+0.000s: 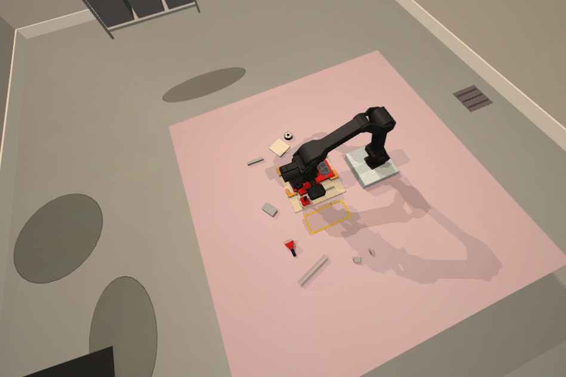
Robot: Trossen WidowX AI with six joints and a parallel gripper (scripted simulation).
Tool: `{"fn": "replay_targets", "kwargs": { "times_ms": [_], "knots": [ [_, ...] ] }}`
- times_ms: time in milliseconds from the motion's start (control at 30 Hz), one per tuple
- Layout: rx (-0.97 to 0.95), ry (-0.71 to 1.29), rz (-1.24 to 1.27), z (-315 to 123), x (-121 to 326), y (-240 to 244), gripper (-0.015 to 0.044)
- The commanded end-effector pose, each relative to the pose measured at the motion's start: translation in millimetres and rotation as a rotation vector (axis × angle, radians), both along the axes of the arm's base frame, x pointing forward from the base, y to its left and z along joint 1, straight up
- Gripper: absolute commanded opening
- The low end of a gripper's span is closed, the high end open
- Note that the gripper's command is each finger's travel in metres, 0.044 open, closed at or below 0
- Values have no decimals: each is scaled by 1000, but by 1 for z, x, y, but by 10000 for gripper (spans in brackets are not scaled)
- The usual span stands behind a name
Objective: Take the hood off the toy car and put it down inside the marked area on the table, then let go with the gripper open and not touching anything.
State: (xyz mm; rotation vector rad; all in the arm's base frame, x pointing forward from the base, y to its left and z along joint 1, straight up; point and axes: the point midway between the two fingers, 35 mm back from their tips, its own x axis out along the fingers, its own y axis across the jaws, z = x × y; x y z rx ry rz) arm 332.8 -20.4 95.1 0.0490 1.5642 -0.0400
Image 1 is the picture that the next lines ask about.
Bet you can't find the red toy car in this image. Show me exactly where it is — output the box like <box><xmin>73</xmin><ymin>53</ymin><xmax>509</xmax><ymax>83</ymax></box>
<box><xmin>291</xmin><ymin>159</ymin><xmax>334</xmax><ymax>192</ymax></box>

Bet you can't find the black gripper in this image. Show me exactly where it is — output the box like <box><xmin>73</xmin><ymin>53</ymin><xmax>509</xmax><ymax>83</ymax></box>
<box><xmin>302</xmin><ymin>169</ymin><xmax>326</xmax><ymax>200</ymax></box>

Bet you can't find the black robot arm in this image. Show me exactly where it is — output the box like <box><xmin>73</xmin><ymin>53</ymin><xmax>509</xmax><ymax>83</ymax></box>
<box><xmin>279</xmin><ymin>106</ymin><xmax>396</xmax><ymax>190</ymax></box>

